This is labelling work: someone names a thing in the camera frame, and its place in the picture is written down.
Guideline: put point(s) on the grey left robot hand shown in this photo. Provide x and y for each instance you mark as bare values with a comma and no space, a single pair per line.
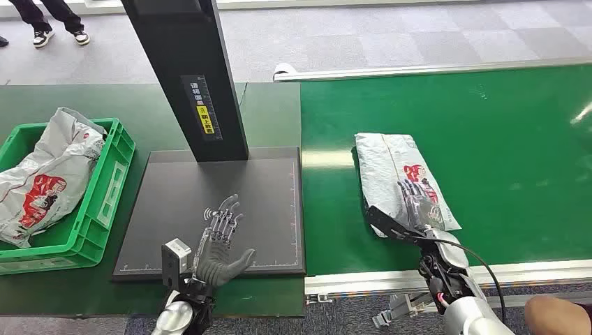
217,266

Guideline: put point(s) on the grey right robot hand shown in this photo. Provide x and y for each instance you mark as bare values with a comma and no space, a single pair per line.
423,208

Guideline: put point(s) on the grey red-printed mailer bag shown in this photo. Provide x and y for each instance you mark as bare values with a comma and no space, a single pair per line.
46,185
384,171

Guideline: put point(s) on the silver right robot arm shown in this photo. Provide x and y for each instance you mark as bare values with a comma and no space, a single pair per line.
467,314

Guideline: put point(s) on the black inbound scanner machine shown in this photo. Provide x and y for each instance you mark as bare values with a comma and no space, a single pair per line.
185,203

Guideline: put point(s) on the green conveyor belt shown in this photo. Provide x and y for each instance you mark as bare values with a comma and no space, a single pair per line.
499,162

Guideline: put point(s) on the white conveyor end cap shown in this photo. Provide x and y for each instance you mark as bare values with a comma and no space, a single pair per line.
282,69

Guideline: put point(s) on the green plastic crate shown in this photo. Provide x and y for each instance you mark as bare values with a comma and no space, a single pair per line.
99,194

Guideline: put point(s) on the black yellow column label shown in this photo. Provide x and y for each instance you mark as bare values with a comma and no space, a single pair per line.
202,108

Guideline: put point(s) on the person's knee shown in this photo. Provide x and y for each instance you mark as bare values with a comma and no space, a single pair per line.
555,316

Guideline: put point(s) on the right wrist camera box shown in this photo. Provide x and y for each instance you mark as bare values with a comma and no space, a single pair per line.
388,223

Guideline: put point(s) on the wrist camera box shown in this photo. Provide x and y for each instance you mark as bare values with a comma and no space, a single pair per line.
388,223
175,259

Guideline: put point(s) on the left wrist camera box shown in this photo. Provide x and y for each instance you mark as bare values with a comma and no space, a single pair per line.
175,259

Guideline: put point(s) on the wide aluminium conveyor rail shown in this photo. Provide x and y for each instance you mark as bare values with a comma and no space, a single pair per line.
370,279

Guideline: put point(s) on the metal conveyor bracket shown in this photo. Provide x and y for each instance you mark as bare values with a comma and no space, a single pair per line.
402,309

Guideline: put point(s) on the thin aluminium conveyor rail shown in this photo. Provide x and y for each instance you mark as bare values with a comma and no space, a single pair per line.
416,70

